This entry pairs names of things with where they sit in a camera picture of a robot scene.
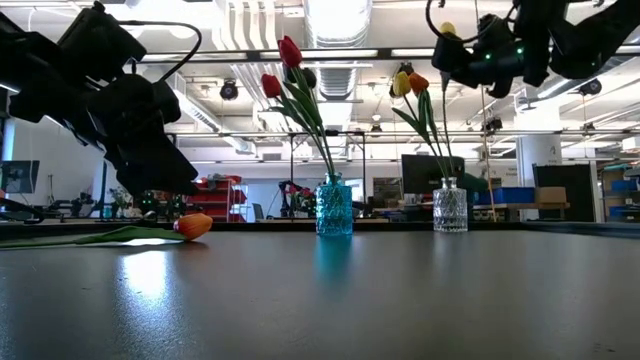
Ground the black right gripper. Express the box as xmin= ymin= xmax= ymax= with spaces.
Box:
xmin=432 ymin=32 xmax=526 ymax=99

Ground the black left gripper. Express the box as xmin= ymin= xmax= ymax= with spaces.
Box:
xmin=74 ymin=73 xmax=200 ymax=198

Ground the orange artificial tulip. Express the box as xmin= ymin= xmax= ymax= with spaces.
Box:
xmin=408 ymin=72 xmax=451 ymax=181
xmin=0 ymin=212 xmax=214 ymax=250

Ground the red artificial tulip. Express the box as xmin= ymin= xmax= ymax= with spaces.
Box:
xmin=260 ymin=73 xmax=335 ymax=176
xmin=277 ymin=35 xmax=336 ymax=176

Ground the clear glass vase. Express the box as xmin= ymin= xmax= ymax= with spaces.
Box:
xmin=432 ymin=176 xmax=469 ymax=233

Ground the blue glass vase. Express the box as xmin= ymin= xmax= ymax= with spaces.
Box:
xmin=315 ymin=172 xmax=354 ymax=237

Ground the red storage shelf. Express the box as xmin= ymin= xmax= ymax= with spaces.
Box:
xmin=185 ymin=174 xmax=247 ymax=224

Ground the black computer monitor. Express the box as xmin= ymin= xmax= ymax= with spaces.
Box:
xmin=401 ymin=153 xmax=466 ymax=195

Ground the blue storage bin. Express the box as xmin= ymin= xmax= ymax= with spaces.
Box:
xmin=474 ymin=186 xmax=536 ymax=205

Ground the small dark monitor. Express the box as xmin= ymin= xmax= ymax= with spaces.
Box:
xmin=0 ymin=159 xmax=41 ymax=195

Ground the brown cardboard box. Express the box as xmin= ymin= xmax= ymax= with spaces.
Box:
xmin=534 ymin=186 xmax=568 ymax=204

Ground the black cabinet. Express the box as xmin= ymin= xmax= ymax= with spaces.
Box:
xmin=532 ymin=162 xmax=597 ymax=222

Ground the black hanging ceiling camera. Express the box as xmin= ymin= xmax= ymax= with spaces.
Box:
xmin=219 ymin=78 xmax=240 ymax=101
xmin=388 ymin=61 xmax=416 ymax=99
xmin=578 ymin=77 xmax=604 ymax=97

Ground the black right camera cable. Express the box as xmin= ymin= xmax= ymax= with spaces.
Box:
xmin=425 ymin=0 xmax=482 ymax=45

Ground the black camera cable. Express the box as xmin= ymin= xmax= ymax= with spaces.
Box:
xmin=118 ymin=19 xmax=204 ymax=82
xmin=425 ymin=0 xmax=482 ymax=45

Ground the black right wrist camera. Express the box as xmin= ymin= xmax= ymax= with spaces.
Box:
xmin=477 ymin=13 xmax=515 ymax=50

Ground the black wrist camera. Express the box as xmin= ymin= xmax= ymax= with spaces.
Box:
xmin=57 ymin=2 xmax=149 ymax=85
xmin=477 ymin=13 xmax=515 ymax=50

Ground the black overhead frame bar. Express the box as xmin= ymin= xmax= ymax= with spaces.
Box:
xmin=134 ymin=47 xmax=640 ymax=65

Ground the silver ceiling duct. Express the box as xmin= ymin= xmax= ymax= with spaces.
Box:
xmin=303 ymin=0 xmax=374 ymax=101

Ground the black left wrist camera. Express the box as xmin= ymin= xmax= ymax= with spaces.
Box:
xmin=57 ymin=2 xmax=149 ymax=85

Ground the black left camera cable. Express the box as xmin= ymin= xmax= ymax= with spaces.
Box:
xmin=118 ymin=19 xmax=204 ymax=82

